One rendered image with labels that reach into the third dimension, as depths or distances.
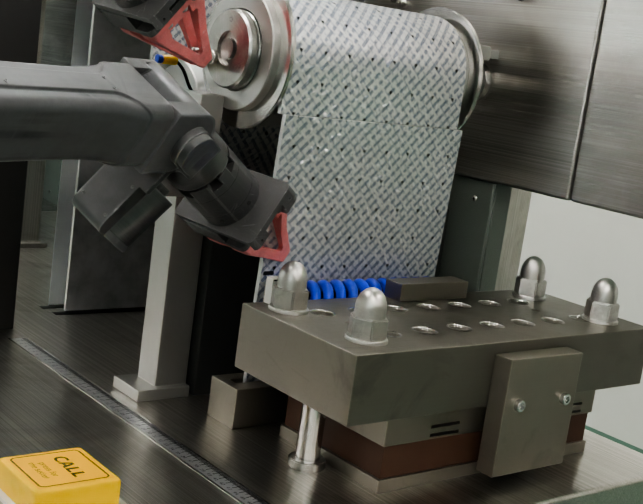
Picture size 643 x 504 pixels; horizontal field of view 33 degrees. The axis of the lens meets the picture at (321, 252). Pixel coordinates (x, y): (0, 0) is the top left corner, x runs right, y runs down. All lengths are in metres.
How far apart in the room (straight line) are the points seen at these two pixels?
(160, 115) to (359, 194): 0.34
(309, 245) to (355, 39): 0.20
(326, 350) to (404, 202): 0.28
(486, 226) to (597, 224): 2.80
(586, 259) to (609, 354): 2.96
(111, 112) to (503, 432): 0.46
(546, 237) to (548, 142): 2.99
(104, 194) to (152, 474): 0.23
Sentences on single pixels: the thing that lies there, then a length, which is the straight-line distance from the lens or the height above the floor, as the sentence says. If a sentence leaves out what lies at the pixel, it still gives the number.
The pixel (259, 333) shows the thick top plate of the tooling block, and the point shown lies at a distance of 0.96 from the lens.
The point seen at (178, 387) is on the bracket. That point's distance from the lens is 1.11.
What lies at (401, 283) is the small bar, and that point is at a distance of 1.07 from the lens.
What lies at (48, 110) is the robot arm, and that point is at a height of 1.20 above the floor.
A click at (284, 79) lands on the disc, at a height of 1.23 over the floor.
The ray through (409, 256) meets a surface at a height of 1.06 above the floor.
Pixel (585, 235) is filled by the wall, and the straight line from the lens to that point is 4.08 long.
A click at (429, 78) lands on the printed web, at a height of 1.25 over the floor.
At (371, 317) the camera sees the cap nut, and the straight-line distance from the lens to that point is 0.89.
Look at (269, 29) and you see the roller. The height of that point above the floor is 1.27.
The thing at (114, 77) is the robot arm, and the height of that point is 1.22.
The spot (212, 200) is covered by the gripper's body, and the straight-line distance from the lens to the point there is 0.93.
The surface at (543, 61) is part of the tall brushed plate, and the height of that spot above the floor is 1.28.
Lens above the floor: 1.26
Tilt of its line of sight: 10 degrees down
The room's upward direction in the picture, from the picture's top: 8 degrees clockwise
